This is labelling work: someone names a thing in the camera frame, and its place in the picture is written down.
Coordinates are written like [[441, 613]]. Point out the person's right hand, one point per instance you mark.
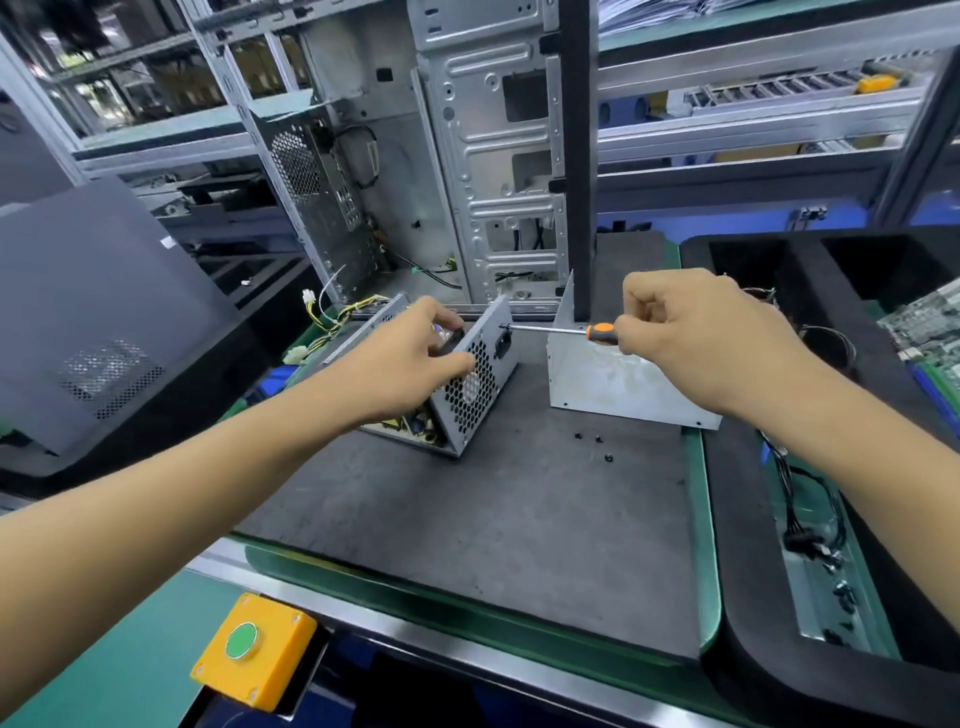
[[705, 337]]

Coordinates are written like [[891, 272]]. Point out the person's left hand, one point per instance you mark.
[[390, 367]]

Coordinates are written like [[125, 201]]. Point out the person's left thumb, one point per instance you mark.
[[446, 369]]

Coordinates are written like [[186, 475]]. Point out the person's right fingers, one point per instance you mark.
[[637, 315]]

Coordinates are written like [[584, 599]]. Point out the grey metal power supply unit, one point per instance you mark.
[[472, 390]]

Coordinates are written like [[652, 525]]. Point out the person's right forearm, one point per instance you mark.
[[877, 450]]

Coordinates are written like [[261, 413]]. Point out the person's left forearm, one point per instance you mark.
[[150, 525]]

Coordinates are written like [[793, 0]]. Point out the grey metal power supply cover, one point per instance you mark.
[[607, 382]]

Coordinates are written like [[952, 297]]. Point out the black foam work mat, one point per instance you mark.
[[510, 510]]

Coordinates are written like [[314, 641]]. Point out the open metal computer case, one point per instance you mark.
[[480, 150]]

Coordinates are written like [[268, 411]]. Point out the green antistatic mat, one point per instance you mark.
[[709, 540]]

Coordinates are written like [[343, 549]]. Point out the roller conveyor track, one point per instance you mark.
[[795, 86]]

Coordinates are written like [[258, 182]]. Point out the green circuit board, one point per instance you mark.
[[930, 330]]

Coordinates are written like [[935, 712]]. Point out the yellow button box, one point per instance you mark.
[[255, 651]]

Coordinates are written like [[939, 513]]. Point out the grey computer side panel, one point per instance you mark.
[[97, 315]]

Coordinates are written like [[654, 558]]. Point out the black foam tray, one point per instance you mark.
[[757, 660]]

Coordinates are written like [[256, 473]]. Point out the aluminium shelf frame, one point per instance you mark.
[[750, 52]]

